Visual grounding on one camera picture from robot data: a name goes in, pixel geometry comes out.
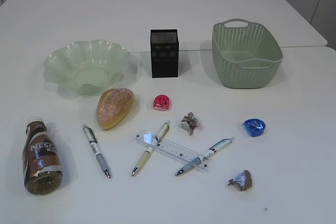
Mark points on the colourful paper piece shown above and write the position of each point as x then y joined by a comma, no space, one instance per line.
189,122

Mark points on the sugared bread roll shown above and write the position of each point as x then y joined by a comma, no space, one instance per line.
113,106

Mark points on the grey paper piece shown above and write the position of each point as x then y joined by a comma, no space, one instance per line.
242,181

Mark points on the brown Nescafe coffee bottle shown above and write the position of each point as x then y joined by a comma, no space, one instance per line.
41,164

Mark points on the cream grip ballpoint pen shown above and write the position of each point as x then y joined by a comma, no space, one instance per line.
151,149

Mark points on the black mesh pen holder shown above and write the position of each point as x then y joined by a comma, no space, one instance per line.
164,44

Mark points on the blue grip ballpoint pen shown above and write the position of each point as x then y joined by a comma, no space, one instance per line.
200,160

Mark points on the grey grip ballpoint pen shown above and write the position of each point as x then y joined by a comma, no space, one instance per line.
96,150

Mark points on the green wavy glass plate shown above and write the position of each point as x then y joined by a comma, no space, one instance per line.
87,67

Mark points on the green woven plastic basket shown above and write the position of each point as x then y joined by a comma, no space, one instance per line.
245,54

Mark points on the clear plastic ruler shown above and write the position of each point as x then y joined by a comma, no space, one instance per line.
173,150

